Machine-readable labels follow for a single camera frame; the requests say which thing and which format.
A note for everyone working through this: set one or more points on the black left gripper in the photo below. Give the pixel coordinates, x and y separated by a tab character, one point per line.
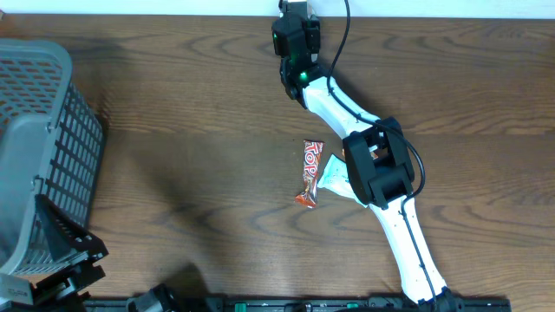
64	287

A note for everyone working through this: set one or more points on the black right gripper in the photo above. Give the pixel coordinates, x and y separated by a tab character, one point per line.
315	35

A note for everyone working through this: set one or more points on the red Top snack packet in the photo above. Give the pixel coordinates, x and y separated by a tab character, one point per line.
312	157

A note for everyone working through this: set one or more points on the light blue wipes packet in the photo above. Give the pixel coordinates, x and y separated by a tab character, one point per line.
335	179

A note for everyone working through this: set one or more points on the orange small carton box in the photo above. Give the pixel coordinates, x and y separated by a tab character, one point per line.
372	154

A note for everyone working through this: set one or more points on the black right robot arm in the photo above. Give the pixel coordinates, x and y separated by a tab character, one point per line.
380	162

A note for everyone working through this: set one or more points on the white barcode scanner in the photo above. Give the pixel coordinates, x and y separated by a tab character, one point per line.
296	15

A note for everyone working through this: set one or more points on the dark grey plastic basket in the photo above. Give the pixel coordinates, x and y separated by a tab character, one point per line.
51	144

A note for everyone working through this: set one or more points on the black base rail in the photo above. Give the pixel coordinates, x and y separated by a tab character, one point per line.
215	304

